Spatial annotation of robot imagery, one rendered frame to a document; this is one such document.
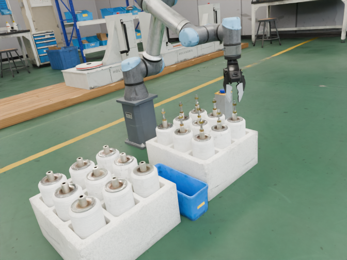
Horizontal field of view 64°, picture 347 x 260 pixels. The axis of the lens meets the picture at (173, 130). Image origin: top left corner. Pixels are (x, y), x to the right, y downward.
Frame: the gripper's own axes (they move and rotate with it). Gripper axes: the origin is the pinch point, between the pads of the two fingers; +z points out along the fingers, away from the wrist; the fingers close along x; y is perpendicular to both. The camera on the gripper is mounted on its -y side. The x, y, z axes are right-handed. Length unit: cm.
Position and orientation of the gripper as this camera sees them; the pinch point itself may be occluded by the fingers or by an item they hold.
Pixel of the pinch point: (234, 100)
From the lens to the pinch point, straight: 130.3
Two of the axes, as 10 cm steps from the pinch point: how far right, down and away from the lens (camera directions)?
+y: 0.1, -3.9, 9.2
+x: -9.9, 1.0, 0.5
